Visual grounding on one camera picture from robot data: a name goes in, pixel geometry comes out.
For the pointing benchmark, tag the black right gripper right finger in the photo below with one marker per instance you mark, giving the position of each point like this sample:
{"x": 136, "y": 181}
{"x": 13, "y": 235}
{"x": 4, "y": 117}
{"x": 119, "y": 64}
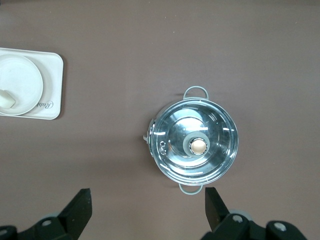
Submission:
{"x": 217, "y": 212}

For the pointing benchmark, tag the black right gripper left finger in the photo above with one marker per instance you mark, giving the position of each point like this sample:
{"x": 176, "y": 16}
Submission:
{"x": 75, "y": 212}

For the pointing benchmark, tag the small cream bun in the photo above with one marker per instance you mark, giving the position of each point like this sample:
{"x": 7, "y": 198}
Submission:
{"x": 5, "y": 100}

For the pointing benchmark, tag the round cream plate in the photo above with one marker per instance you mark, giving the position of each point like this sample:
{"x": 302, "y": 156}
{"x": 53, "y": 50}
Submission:
{"x": 20, "y": 75}

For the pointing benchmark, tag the glass pot lid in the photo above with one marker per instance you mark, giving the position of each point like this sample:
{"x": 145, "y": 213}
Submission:
{"x": 212, "y": 125}

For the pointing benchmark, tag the stainless steel pot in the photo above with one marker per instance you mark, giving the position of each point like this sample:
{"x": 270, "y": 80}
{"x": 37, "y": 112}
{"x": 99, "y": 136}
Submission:
{"x": 150, "y": 132}

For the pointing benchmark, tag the cream rabbit print tray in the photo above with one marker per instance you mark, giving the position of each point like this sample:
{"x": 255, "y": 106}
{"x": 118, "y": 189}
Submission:
{"x": 53, "y": 75}

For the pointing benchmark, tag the brown table cover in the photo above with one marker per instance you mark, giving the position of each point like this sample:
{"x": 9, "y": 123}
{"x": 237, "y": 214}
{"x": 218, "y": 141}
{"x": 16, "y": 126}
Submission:
{"x": 150, "y": 50}

